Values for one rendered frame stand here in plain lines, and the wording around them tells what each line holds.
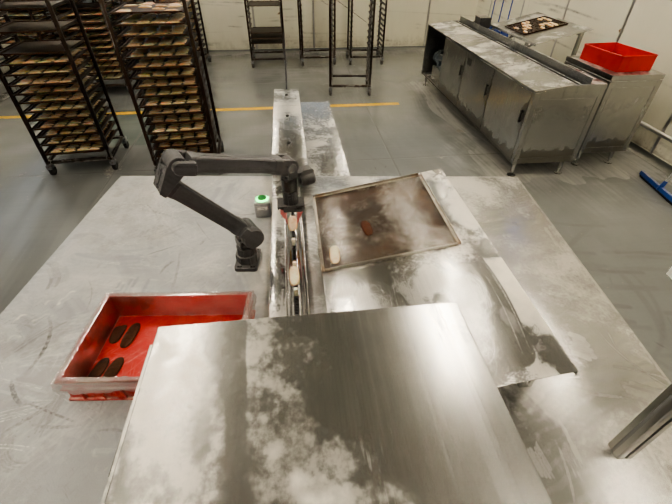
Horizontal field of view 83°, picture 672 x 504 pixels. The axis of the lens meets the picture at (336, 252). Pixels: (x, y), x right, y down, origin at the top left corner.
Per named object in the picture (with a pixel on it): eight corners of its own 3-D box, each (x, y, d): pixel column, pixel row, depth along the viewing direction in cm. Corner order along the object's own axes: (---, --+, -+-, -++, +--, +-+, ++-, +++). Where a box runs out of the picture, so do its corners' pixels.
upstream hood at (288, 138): (274, 99, 285) (273, 87, 279) (299, 98, 286) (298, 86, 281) (272, 184, 190) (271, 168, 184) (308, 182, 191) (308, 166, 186)
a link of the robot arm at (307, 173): (276, 156, 136) (287, 165, 131) (304, 148, 141) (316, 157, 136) (279, 185, 144) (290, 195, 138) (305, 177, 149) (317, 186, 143)
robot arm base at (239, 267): (240, 251, 154) (234, 271, 145) (237, 235, 149) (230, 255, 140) (261, 251, 154) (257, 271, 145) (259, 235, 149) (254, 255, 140)
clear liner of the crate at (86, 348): (115, 310, 129) (104, 290, 123) (259, 308, 130) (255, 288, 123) (63, 405, 103) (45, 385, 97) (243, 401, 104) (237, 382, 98)
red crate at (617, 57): (578, 58, 373) (583, 43, 365) (610, 56, 378) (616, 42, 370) (616, 72, 335) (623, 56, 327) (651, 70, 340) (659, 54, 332)
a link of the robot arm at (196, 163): (162, 164, 116) (172, 179, 109) (163, 146, 113) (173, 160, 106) (285, 166, 142) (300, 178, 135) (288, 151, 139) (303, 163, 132)
